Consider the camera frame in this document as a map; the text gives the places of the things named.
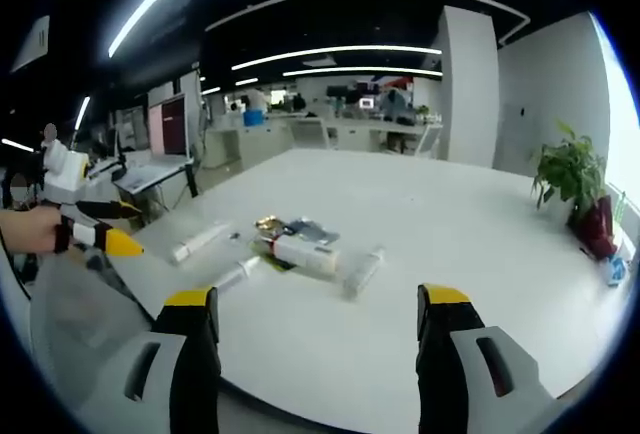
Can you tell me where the potted green plant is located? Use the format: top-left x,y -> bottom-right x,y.
530,121 -> 621,260

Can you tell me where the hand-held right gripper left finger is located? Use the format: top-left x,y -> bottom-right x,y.
79,286 -> 222,434

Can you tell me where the grey skincare packet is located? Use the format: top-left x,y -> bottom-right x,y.
284,217 -> 342,246

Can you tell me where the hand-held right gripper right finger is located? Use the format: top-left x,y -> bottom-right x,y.
415,282 -> 571,434

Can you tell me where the blue packet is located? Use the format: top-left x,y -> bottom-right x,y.
602,256 -> 629,288

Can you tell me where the pink screen monitor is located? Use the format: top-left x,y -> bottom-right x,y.
148,96 -> 190,158

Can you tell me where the side desk with papers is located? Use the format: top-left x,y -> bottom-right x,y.
112,151 -> 200,228

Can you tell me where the clear skincare bottle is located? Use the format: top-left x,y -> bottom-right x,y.
342,246 -> 387,301

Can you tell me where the grey mesh office chair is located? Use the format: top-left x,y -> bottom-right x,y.
27,241 -> 156,415

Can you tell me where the long white office counter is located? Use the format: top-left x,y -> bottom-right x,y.
202,113 -> 444,170

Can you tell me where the white skincare tube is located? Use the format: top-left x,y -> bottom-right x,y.
169,221 -> 235,266

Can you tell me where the slim white skincare bottle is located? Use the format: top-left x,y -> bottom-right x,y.
212,255 -> 263,291

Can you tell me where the white skincare bottle beige cap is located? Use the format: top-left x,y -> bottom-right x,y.
272,236 -> 344,281

